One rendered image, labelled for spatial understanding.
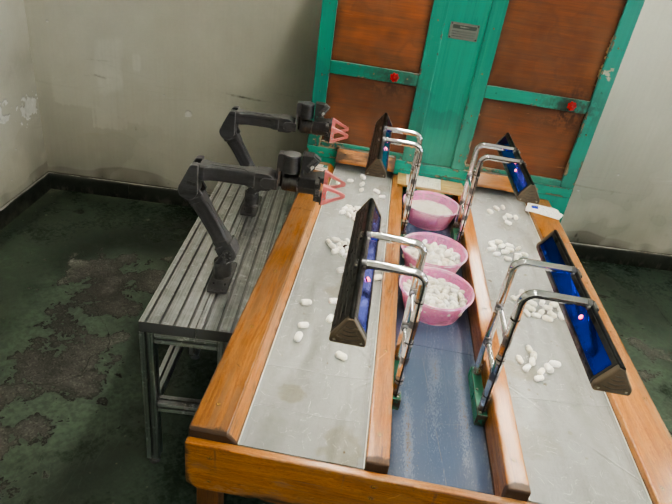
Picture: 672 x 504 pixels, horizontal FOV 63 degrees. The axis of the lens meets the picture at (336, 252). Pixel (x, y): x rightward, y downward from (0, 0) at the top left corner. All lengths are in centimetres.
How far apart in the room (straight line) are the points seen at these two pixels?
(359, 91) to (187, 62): 131
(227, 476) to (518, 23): 218
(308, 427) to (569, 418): 72
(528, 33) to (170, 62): 210
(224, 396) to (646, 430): 111
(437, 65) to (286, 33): 113
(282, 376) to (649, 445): 97
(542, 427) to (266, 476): 73
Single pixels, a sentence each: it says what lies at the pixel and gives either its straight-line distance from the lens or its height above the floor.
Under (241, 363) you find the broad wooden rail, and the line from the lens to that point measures 152.
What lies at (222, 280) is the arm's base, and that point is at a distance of 198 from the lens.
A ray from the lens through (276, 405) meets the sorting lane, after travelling 145.
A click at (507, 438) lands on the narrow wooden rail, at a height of 76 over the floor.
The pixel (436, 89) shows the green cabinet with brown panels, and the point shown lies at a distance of 275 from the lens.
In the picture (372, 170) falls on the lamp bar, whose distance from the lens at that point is 202.
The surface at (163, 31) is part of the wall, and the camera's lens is 368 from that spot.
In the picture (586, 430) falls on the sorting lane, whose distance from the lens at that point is 167.
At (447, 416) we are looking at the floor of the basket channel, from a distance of 162.
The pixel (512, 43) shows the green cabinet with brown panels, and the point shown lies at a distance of 275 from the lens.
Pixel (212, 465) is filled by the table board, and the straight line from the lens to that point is 141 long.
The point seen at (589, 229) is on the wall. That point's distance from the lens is 422.
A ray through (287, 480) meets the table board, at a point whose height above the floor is 68.
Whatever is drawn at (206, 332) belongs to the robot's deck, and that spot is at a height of 66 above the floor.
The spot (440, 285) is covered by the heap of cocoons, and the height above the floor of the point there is 74.
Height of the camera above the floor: 179
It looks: 30 degrees down
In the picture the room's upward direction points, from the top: 9 degrees clockwise
